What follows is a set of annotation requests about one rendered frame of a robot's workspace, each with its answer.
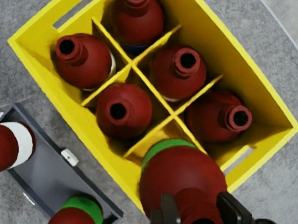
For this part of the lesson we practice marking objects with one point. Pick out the black rectangular tray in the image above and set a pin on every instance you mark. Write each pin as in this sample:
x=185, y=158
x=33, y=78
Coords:
x=48, y=179

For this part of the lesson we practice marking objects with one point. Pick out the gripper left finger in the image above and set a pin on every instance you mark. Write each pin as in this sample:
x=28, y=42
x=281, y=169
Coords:
x=169, y=213

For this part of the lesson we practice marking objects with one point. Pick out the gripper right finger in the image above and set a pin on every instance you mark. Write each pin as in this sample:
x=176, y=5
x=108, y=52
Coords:
x=233, y=212

